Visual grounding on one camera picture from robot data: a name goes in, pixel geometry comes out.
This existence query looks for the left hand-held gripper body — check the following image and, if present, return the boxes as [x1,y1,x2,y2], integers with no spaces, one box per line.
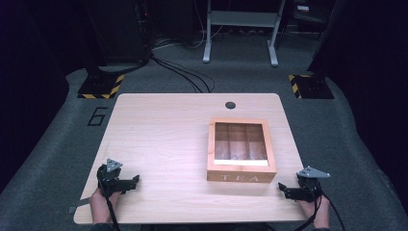
[96,158,133,197]

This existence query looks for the white metal stand frame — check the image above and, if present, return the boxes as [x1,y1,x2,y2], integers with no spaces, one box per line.
[202,0,287,67]

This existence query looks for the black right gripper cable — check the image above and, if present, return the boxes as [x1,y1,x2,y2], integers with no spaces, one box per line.
[293,184,347,231]

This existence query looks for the person's left hand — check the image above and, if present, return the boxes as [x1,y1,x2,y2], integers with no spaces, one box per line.
[89,187,122,224]

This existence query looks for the black yellow striped stand base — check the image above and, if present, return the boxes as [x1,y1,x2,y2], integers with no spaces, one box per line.
[287,73,335,100]
[77,73,125,100]

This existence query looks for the black equipment cabinet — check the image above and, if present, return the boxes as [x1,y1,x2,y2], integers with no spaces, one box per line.
[81,0,152,66]

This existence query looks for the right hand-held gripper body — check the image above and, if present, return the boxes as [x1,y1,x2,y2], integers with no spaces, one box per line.
[292,166,331,203]

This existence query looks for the grey tape strip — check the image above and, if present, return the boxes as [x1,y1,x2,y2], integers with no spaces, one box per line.
[67,197,91,215]

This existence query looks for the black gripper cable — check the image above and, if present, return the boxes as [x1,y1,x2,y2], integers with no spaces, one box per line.
[97,174,121,231]
[293,184,347,231]

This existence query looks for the wooden tea box glass lid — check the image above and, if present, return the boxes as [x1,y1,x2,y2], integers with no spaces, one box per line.
[206,117,278,184]

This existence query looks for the person's right hand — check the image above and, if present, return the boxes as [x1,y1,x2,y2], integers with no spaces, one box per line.
[297,194,331,230]

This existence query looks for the black floor cables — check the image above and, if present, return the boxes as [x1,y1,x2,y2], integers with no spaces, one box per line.
[149,52,216,94]

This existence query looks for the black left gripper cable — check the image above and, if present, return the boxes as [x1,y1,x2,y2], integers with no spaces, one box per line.
[97,174,121,231]

